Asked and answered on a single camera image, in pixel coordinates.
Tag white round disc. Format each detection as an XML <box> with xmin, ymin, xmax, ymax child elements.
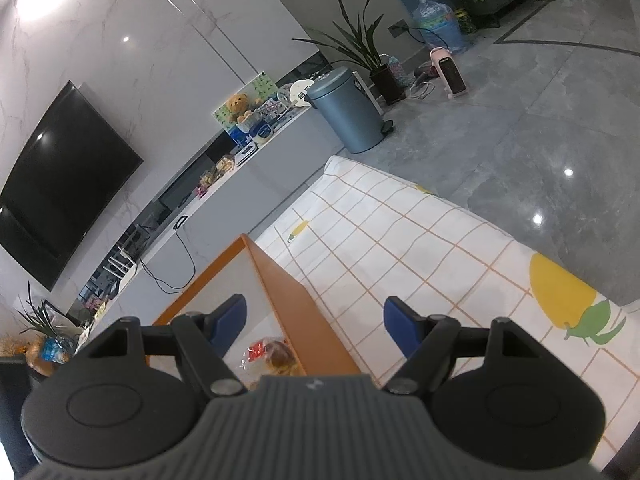
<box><xmin>277</xmin><ymin>79</ymin><xmax>313</xmax><ymax>110</ymax></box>

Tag pink space heater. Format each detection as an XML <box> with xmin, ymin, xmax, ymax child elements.
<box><xmin>430</xmin><ymin>46</ymin><xmax>468</xmax><ymax>101</ymax></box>

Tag brown pastry packets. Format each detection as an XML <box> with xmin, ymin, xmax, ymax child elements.
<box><xmin>197</xmin><ymin>155</ymin><xmax>236</xmax><ymax>196</ymax></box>

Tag tall-leaved potted plant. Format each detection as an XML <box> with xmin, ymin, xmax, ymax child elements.
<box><xmin>292</xmin><ymin>0</ymin><xmax>406</xmax><ymax>106</ymax></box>

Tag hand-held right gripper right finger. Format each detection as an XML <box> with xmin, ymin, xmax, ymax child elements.
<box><xmin>382</xmin><ymin>296</ymin><xmax>538</xmax><ymax>395</ymax></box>

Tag black cable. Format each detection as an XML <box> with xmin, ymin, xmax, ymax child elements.
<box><xmin>137</xmin><ymin>217</ymin><xmax>197</xmax><ymax>293</ymax></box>

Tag orange cardboard box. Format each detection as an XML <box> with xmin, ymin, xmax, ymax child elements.
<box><xmin>145</xmin><ymin>233</ymin><xmax>371</xmax><ymax>391</ymax></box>

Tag black television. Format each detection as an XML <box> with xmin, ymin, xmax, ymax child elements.
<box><xmin>0</xmin><ymin>80</ymin><xmax>145</xmax><ymax>292</ymax></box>

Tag pile of snack packets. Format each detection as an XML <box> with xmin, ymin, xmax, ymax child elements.
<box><xmin>235</xmin><ymin>340</ymin><xmax>306</xmax><ymax>378</ymax></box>

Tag blue water jug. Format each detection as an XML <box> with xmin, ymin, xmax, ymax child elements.
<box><xmin>407</xmin><ymin>0</ymin><xmax>471</xmax><ymax>55</ymax></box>

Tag blue-grey trash can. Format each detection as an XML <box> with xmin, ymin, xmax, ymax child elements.
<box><xmin>306</xmin><ymin>66</ymin><xmax>393</xmax><ymax>155</ymax></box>

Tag checked tablecloth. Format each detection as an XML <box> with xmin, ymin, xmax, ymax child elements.
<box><xmin>252</xmin><ymin>154</ymin><xmax>640</xmax><ymax>466</ymax></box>

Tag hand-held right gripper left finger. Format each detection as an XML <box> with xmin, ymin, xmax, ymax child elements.
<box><xmin>92</xmin><ymin>294</ymin><xmax>248</xmax><ymax>397</ymax></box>

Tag grey television console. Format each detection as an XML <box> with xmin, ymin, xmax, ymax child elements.
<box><xmin>75</xmin><ymin>50</ymin><xmax>351</xmax><ymax>346</ymax></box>

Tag small potted plant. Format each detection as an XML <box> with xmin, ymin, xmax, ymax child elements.
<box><xmin>17</xmin><ymin>282</ymin><xmax>81</xmax><ymax>341</ymax></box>

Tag teddy bear picture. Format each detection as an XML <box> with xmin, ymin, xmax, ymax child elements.
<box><xmin>214</xmin><ymin>72</ymin><xmax>278</xmax><ymax>133</ymax></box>

